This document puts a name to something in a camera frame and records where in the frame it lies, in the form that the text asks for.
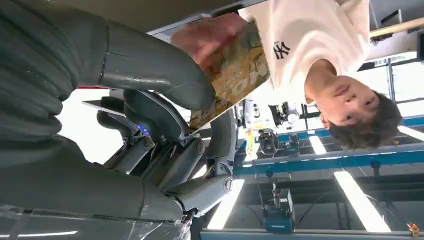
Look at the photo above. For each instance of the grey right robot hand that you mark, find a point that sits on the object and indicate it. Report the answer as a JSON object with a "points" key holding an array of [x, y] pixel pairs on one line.
{"points": [[152, 69]]}

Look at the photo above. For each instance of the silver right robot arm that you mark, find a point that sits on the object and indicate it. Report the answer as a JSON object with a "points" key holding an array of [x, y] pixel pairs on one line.
{"points": [[33, 66]]}

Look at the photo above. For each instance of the person's left hand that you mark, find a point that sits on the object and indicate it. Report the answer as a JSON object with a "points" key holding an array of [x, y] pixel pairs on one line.
{"points": [[205, 36]]}

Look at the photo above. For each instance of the white machine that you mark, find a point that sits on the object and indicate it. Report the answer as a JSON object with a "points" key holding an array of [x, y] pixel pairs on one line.
{"points": [[256, 114]]}

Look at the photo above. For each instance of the long ceiling light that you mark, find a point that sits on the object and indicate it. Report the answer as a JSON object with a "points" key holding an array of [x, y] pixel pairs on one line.
{"points": [[227, 205], [361, 202]]}

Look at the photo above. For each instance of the person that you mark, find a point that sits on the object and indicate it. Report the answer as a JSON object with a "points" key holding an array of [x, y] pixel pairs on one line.
{"points": [[314, 30]]}

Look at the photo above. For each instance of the blue hoist box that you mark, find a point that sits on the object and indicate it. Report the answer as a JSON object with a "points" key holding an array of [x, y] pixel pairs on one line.
{"points": [[280, 218]]}

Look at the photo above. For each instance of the blue overhead gantry beam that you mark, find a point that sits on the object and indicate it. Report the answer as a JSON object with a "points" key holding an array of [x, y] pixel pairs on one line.
{"points": [[331, 160]]}

